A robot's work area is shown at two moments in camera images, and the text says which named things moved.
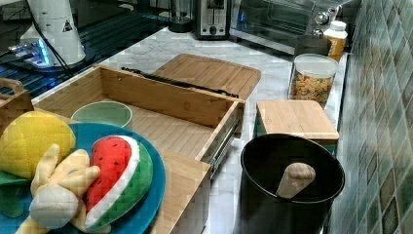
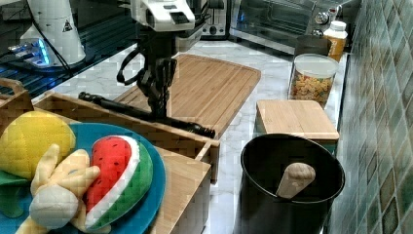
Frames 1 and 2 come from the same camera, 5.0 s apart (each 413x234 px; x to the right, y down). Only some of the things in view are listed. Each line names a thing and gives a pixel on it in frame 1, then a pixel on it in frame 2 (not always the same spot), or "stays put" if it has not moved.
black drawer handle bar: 179,83 to 128,109
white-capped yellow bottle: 337,36 stays put
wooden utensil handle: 297,177 stays put
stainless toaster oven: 279,23 stays put
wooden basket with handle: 13,105 stays put
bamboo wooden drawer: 193,122 to 188,154
